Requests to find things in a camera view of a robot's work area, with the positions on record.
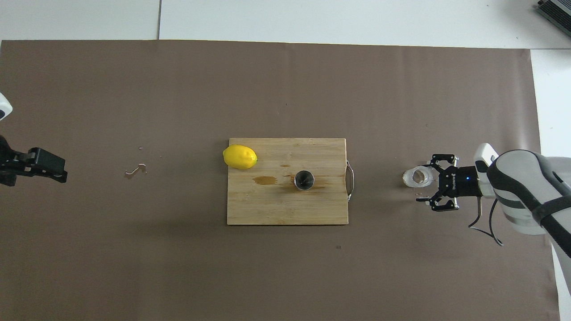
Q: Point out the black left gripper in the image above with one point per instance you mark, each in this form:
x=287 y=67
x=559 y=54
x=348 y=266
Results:
x=9 y=167

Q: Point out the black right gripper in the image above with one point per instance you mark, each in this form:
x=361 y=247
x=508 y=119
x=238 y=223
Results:
x=461 y=183

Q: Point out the steel cocktail jigger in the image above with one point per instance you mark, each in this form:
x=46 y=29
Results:
x=304 y=180

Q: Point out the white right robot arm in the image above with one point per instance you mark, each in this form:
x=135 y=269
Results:
x=522 y=187

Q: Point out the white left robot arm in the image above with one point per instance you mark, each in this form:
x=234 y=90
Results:
x=3 y=107

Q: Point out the brown paper table mat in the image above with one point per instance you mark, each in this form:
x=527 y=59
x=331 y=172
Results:
x=178 y=89

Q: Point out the wooden cutting board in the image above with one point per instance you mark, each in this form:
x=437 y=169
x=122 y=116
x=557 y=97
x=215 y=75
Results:
x=267 y=205

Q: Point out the yellow lemon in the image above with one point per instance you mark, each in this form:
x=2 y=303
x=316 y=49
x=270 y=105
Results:
x=240 y=156

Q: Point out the grey ribbed metal device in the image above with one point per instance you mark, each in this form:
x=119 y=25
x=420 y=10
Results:
x=557 y=11

